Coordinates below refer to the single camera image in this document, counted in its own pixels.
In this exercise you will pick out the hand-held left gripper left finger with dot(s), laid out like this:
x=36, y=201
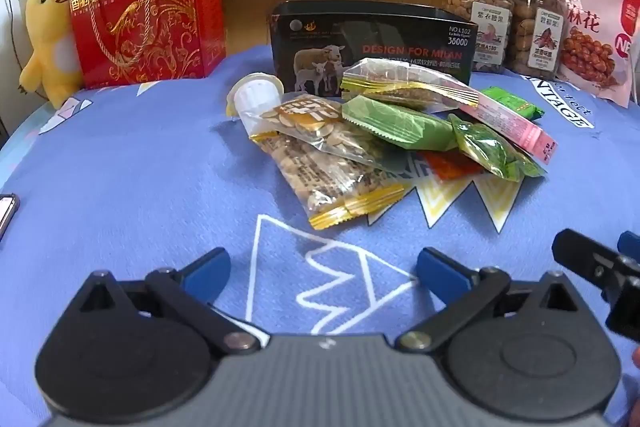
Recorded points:
x=205, y=274

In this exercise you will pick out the green pickled vegetable packet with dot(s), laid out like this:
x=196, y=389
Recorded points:
x=487, y=147

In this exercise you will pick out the clear grain packet yellow edges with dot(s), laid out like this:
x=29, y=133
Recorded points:
x=400, y=79

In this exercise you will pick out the yellow duck plush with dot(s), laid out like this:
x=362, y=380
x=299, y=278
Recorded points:
x=47, y=32

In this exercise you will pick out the pecan jar gold lid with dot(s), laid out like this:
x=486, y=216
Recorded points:
x=530, y=7

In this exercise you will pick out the small bright green packet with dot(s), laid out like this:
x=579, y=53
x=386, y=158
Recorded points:
x=515, y=104

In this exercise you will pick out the red foil snack packet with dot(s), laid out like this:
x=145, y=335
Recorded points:
x=450, y=166

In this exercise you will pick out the plain green snack packet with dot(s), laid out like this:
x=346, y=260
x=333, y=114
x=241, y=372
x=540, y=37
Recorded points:
x=395, y=122

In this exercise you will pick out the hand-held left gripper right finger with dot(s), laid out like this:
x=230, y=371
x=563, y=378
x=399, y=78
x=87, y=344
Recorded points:
x=442, y=274

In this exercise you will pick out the blue printed cloth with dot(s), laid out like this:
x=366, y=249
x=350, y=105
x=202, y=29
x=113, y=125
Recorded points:
x=125, y=167

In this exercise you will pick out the red gift box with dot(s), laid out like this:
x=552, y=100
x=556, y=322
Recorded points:
x=165, y=37

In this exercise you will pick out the clear peanut packet gold edge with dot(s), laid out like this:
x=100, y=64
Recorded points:
x=330, y=187

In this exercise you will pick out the white jelly cup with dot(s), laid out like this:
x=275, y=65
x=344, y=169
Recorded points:
x=255, y=99

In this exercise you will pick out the smartphone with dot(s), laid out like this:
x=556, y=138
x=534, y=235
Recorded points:
x=7, y=214

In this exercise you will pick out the black sheep print box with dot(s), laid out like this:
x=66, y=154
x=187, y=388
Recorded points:
x=380, y=32

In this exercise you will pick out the clear seed packet gold label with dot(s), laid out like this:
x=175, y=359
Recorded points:
x=310, y=127

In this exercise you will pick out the long pink snack box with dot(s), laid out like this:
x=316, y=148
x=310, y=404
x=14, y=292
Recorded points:
x=520, y=132

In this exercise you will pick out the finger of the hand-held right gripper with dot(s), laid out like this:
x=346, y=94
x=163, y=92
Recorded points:
x=631, y=241
x=585, y=257

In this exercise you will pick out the pink snack bag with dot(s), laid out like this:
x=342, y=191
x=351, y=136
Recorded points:
x=600, y=22

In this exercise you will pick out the cashew jar gold lid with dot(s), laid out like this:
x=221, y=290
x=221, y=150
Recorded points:
x=475, y=2

